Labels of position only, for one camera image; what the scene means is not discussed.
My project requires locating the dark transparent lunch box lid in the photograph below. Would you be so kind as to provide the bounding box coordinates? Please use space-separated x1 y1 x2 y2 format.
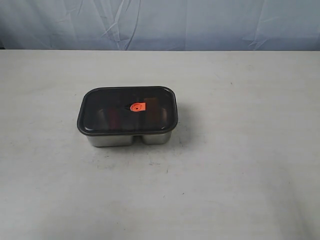
77 86 178 137

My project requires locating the red sausage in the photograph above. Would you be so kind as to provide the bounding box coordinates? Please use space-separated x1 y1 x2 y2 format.
107 107 119 130

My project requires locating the stainless steel lunch box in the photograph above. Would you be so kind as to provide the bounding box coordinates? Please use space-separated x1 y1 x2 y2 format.
87 131 172 148

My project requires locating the blue-grey backdrop cloth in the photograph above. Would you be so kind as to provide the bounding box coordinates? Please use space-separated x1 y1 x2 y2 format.
0 0 320 51

